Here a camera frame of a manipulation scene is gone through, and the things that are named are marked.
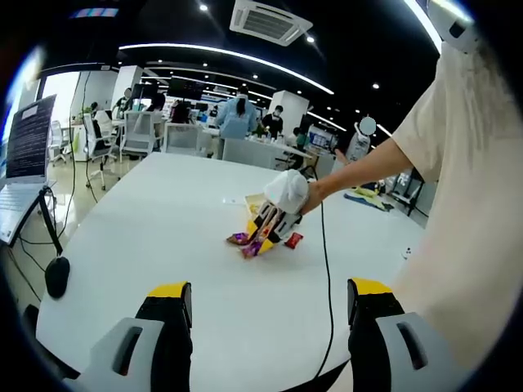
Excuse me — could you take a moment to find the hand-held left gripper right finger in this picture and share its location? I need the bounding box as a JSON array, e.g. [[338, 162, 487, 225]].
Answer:
[[346, 277, 463, 392]]

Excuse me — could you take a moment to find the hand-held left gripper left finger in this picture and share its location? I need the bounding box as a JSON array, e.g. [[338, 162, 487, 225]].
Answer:
[[77, 280, 193, 392]]

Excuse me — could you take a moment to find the cream hexagonal container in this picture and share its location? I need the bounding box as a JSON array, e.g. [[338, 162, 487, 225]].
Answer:
[[244, 192, 271, 216]]

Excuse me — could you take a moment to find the person's right hand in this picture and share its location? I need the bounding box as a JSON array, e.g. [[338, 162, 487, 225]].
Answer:
[[300, 181, 327, 216]]

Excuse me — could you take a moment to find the grey desk partition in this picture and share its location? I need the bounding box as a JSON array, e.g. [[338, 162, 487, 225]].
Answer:
[[220, 136, 287, 168]]

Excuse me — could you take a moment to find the blue cloth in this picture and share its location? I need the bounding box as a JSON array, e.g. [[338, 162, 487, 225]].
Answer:
[[342, 191, 389, 212]]

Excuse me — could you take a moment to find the yellow cloth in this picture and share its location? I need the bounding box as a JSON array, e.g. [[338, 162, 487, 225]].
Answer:
[[353, 185, 396, 212]]

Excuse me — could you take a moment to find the black computer mouse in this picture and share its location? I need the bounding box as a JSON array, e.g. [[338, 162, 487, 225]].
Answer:
[[43, 256, 71, 300]]

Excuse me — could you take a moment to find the dark hanging monitor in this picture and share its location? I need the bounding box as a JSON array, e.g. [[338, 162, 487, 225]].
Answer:
[[168, 75, 205, 101]]

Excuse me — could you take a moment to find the long white ceiling light strip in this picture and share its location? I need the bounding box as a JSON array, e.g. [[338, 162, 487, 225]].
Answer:
[[402, 0, 445, 54], [118, 42, 336, 96]]

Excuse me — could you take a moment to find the row of white office chairs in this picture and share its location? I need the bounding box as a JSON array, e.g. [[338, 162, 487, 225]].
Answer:
[[48, 109, 201, 180]]

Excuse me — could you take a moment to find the white ceiling air conditioner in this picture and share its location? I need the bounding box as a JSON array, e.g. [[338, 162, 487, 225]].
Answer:
[[228, 0, 315, 47]]

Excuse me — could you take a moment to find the black desk monitor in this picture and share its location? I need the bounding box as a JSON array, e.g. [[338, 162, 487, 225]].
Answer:
[[130, 83, 159, 103]]

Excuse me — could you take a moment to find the white chest device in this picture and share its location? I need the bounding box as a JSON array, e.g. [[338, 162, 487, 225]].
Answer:
[[424, 0, 481, 54]]

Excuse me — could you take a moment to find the grey laptop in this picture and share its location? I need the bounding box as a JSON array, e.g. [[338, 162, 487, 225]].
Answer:
[[0, 94, 58, 246]]

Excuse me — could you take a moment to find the large black monitor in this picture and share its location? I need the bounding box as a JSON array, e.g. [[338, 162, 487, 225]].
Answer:
[[36, 0, 123, 78]]

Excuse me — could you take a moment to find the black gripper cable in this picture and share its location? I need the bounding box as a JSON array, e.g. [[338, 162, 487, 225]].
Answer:
[[296, 199, 336, 392]]

